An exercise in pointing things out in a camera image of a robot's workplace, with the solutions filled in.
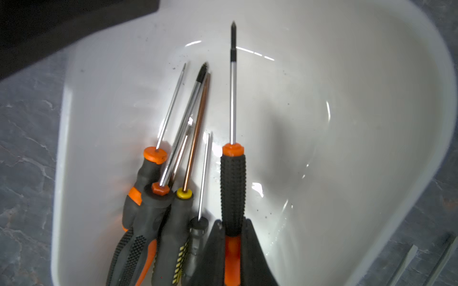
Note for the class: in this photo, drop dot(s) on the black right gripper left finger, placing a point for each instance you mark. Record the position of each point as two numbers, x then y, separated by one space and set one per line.
210 269

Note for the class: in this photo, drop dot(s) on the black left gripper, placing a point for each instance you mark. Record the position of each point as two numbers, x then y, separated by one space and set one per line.
33 30

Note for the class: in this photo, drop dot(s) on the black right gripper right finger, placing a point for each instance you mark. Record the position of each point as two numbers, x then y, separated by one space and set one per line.
254 269

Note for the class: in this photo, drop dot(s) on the black yellow copper shaft screwdriver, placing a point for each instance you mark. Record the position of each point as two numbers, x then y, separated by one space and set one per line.
174 236

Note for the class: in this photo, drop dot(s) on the small black handle screwdriver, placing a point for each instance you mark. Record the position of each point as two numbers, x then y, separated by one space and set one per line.
198 225

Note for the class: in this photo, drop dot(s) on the grey orange collar screwdriver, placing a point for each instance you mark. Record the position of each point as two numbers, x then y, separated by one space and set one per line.
136 250

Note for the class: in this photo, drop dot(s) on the slim black orange screwdriver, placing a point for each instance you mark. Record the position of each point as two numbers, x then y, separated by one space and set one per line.
233 181

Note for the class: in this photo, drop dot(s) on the white plastic storage box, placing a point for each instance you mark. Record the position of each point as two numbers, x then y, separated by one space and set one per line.
345 110

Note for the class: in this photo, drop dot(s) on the black orange screwdriver in box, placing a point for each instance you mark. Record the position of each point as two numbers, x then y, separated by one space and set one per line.
150 171

